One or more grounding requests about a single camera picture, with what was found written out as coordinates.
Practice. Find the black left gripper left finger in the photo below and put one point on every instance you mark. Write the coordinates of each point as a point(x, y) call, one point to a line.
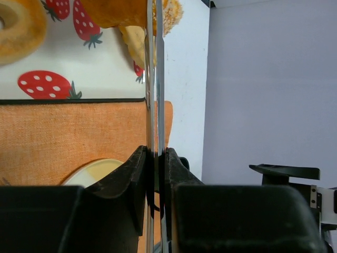
point(104, 217)

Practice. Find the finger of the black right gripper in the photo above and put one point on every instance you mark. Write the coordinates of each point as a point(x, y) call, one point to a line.
point(279, 175)

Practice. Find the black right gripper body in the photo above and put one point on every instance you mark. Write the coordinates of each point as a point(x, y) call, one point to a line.
point(323, 204)

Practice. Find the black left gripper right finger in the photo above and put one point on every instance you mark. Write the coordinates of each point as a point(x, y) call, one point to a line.
point(210, 218)

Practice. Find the silver metal tongs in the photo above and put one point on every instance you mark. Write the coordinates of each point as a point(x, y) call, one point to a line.
point(156, 229)

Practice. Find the large sugared orange bread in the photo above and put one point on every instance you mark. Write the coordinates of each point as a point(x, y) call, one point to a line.
point(112, 13)

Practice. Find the oblong pale bread roll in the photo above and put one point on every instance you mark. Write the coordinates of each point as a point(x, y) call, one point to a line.
point(134, 38)

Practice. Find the cream ceramic plate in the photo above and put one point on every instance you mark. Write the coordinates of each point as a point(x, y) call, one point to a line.
point(92, 172)

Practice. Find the dark green mug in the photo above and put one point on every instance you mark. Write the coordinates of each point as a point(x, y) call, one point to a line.
point(185, 162)

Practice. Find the orange cloth placemat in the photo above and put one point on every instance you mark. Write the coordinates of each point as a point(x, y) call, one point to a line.
point(43, 144)

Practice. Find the white strawberry pattern tray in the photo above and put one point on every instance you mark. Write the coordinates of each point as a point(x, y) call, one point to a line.
point(78, 60)

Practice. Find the lower ring bagel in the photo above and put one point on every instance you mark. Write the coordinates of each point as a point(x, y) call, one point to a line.
point(24, 30)

